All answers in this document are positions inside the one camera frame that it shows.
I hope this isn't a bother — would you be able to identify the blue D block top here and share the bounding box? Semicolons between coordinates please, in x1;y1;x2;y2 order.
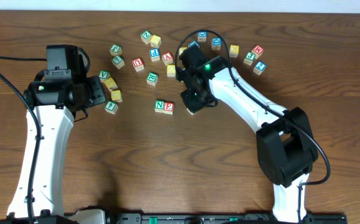
197;32;207;42

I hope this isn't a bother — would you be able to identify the green R block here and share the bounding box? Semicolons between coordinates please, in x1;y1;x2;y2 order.
146;72;159;86

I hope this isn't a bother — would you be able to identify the red u block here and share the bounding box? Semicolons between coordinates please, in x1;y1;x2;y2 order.
187;108;196;115
132;57;144;72

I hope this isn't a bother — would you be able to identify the yellow O block centre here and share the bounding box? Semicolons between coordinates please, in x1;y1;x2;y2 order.
167;65;176;77

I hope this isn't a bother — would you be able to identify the green Z block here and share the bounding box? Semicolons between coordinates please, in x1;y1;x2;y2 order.
141;30;152;44

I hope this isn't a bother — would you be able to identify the green J block left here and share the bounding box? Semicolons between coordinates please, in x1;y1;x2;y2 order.
109;44;122;56

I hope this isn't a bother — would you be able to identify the yellow O block left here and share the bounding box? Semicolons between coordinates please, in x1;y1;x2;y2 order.
111;90;122;102

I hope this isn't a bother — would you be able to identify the yellow K block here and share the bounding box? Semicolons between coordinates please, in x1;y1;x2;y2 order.
104;77;118;91

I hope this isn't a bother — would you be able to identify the green 4 block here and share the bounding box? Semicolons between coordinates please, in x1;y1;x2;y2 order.
104;101;118;114

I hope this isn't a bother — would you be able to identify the red E block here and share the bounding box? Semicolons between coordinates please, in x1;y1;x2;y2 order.
163;102;174;114

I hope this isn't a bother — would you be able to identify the red M block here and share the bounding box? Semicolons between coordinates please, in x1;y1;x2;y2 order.
252;45;264;59

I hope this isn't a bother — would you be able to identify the yellow block beside Z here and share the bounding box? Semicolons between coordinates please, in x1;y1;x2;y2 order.
150;35;162;49

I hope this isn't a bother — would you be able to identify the green N block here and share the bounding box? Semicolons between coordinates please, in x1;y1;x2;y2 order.
154;100;165;113

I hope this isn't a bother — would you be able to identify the blue d block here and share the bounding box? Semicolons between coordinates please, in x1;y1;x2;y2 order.
211;37;222;50
197;32;207;42

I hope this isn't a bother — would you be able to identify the green 7 block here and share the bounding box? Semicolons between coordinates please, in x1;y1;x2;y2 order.
111;55;125;69

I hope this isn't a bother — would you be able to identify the blue D block right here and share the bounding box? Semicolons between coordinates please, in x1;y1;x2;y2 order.
211;37;222;50

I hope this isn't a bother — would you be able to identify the green V block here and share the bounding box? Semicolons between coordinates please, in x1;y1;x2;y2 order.
98;70;111;82

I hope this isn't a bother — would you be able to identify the blue P block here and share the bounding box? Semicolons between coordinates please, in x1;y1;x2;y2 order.
149;49;160;62

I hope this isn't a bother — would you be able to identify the yellow o block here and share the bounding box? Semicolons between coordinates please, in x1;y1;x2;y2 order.
167;65;176;77
111;90;122;102

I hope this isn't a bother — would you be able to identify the red A block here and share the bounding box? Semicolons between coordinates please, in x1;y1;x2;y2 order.
162;52;173;65

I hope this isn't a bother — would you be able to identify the blue L block upper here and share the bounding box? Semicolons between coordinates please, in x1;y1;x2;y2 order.
188;40;200;48

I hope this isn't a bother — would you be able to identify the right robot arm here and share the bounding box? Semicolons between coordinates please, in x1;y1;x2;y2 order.
176;47;318;223

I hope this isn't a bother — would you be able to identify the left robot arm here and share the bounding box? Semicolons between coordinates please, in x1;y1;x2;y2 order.
0;45;106;223

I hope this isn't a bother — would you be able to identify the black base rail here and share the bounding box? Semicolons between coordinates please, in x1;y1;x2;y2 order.
62;212;348;224

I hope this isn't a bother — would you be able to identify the yellow S block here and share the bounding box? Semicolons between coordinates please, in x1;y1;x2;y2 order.
178;47;187;55

